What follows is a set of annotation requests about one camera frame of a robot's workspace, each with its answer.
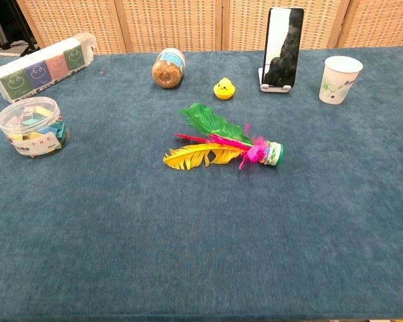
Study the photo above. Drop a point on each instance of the white floral paper cup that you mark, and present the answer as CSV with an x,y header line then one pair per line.
x,y
339,80

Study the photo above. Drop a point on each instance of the wooden rattan folding screen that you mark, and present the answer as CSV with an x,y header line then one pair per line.
x,y
201,23

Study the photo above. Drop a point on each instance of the white phone stand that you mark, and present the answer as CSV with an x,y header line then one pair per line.
x,y
272,87

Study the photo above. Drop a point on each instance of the clear jar of brown granules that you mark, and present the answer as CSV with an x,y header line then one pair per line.
x,y
168,70

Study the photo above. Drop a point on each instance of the blue table cloth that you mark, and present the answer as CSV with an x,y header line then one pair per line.
x,y
201,218

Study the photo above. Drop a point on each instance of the black smartphone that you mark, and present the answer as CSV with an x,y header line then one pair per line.
x,y
283,47

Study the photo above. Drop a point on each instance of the tissue packs multipack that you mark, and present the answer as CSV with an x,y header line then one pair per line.
x,y
40,68

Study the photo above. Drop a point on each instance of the clear tub of binder clips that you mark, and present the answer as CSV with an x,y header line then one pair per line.
x,y
32,127

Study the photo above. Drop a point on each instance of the yellow chick toy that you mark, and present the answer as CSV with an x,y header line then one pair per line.
x,y
224,89

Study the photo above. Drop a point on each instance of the colourful feather shuttlecock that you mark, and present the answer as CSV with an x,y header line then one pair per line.
x,y
228,152

